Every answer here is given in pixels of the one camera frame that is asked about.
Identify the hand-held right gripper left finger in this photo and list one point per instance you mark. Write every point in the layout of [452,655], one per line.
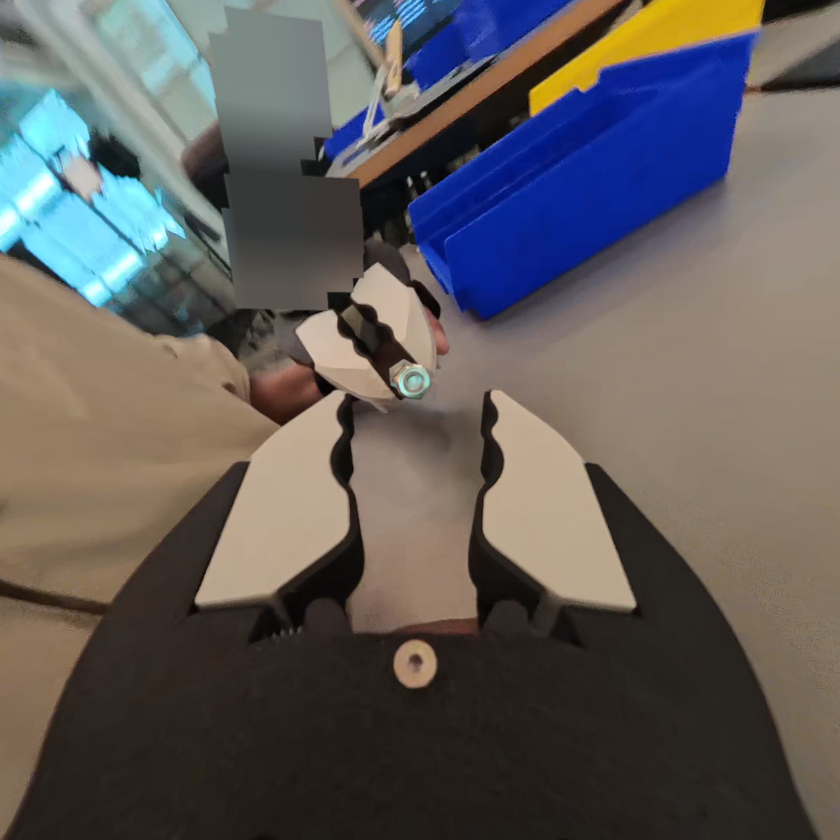
[276,525]

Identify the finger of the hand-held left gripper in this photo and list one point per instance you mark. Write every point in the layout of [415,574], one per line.
[400,315]
[339,355]

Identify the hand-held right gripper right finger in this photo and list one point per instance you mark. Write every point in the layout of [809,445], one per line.
[558,525]

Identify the person's left hand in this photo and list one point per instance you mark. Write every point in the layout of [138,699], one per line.
[437,341]

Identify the person's right hand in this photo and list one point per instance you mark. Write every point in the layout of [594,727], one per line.
[431,628]

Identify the small blue storage bin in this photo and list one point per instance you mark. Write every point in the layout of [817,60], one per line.
[344,138]

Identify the brown wooden desk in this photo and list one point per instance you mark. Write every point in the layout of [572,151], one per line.
[486,99]

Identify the computer monitor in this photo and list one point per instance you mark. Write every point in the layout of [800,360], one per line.
[407,13]

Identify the yellow storage bin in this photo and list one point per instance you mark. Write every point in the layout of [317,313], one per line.
[683,33]

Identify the dark flat tablet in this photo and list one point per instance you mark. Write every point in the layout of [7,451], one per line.
[807,68]

